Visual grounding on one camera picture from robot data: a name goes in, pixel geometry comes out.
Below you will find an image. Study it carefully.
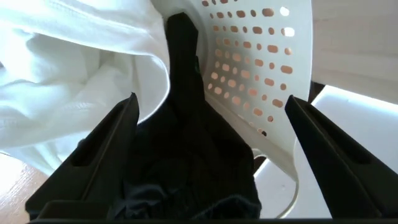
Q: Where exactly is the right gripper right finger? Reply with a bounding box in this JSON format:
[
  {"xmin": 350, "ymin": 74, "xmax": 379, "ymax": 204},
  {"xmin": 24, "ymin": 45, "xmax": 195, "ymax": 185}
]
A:
[{"xmin": 284, "ymin": 95, "xmax": 398, "ymax": 218}]

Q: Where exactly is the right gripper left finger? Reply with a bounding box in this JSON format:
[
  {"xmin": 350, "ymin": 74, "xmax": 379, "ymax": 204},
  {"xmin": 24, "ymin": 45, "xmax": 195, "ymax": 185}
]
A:
[{"xmin": 24, "ymin": 92, "xmax": 140, "ymax": 221}]

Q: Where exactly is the white printed t-shirt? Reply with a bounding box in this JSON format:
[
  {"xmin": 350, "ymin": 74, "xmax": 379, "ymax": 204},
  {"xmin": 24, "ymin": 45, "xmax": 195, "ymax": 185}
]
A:
[{"xmin": 0, "ymin": 0, "xmax": 171, "ymax": 177}]

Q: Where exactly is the white laundry basket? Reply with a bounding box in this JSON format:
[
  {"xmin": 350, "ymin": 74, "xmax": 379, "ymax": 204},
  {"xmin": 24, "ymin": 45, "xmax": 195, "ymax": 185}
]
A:
[{"xmin": 150, "ymin": 0, "xmax": 313, "ymax": 218}]

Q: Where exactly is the black garment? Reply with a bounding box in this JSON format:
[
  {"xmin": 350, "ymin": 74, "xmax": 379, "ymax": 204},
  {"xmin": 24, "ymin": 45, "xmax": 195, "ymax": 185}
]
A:
[{"xmin": 107, "ymin": 11, "xmax": 262, "ymax": 220}]

